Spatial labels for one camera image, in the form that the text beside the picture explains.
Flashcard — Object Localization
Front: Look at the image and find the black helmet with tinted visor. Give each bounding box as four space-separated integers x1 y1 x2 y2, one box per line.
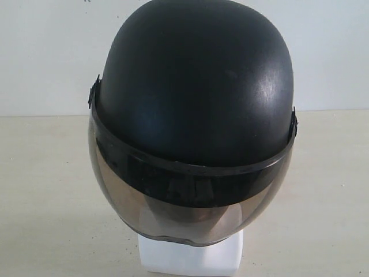
88 1 297 247

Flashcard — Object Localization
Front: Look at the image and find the white mannequin head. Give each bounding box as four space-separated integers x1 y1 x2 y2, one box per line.
137 206 244 272

